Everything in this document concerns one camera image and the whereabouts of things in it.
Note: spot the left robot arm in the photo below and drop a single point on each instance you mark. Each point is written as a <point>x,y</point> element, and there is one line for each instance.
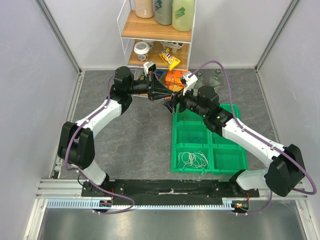
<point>76,144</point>

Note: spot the yellow candy bag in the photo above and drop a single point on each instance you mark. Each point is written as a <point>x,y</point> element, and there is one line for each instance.
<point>170,60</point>

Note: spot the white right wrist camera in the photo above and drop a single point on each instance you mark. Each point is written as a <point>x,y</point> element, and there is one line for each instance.
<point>188,80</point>

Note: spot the green compartment bin tray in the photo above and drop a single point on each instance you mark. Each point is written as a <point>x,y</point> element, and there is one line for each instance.
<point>195,149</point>

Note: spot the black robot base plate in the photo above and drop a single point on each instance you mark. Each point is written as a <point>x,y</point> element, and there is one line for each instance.
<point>155,187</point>

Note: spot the white wire wooden shelf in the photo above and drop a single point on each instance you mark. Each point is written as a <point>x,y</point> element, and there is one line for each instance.
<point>134,29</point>

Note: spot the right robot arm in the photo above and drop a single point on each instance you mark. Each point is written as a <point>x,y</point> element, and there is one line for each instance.
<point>284,165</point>

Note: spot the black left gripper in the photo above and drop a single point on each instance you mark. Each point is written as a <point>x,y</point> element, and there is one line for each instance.
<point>153,82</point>

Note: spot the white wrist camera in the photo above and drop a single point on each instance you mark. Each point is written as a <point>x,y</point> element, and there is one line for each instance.
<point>188,80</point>
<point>148,67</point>

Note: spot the right glass bottle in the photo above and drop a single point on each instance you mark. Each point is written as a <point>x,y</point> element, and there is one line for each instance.
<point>216,79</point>

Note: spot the white yogurt cup pack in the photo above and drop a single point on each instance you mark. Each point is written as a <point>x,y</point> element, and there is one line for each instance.
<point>173,46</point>

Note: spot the light green bottle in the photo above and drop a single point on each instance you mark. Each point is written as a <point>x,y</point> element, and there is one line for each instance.
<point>183,15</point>

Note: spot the glass bottle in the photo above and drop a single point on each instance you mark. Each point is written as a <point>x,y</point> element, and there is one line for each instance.
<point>216,79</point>
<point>199,82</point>

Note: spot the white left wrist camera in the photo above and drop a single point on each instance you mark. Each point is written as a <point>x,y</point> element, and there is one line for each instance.
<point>148,67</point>

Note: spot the white paper coffee cup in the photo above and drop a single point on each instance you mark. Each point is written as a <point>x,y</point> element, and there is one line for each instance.
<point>141,49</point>

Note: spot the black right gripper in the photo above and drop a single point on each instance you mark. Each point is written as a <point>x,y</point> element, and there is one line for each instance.
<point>179,100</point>

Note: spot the grey green bottle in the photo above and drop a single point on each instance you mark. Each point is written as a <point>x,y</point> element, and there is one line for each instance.
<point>163,12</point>

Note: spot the left glass bottle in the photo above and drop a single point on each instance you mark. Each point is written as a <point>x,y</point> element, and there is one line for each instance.
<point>199,82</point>

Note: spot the orange sponge package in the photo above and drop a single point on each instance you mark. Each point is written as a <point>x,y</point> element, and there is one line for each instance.
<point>173,80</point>

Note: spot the white slotted cable duct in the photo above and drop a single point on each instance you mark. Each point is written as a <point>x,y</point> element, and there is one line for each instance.
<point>106,203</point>

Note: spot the beige bottle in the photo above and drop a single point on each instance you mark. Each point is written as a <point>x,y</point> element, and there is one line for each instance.
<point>144,8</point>

